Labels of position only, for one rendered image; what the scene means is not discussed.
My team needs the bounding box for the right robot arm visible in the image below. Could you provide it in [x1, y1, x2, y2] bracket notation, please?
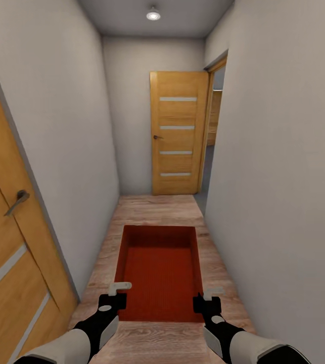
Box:
[193, 287, 310, 364]

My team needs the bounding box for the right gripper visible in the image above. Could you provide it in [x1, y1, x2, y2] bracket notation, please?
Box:
[193, 296, 221, 316]

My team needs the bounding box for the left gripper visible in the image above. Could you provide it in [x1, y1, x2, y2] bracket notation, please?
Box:
[98, 293, 126, 310]

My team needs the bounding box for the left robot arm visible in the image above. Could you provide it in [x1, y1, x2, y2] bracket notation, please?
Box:
[13, 282, 132, 364]

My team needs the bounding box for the storage box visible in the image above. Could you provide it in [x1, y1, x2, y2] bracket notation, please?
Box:
[114, 225, 205, 323]

